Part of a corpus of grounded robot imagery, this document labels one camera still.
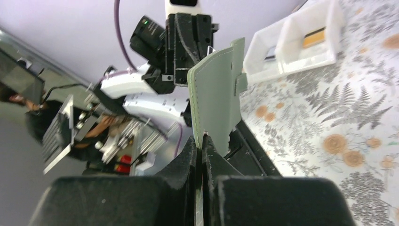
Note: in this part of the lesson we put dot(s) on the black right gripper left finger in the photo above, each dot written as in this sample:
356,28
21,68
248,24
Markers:
164,199

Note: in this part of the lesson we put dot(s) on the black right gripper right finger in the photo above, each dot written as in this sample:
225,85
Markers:
232,199

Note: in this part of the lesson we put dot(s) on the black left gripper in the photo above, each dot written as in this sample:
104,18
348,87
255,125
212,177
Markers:
171,51

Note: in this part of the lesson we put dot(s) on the green card holder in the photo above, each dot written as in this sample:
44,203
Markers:
215,84

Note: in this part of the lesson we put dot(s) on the person forearm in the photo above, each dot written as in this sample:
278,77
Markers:
105,123

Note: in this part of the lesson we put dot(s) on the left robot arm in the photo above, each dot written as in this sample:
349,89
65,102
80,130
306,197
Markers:
127,93

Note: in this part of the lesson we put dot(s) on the gold card in tray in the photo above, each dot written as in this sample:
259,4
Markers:
314,38

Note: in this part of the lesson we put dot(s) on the clear plastic divided tray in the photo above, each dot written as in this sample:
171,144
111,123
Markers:
277,50

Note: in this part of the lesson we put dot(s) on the floral table cloth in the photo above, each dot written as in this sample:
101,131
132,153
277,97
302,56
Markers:
341,121

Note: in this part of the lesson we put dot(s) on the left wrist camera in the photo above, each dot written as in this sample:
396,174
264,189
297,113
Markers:
192,7

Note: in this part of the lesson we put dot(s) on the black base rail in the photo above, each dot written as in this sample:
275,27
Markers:
247,155

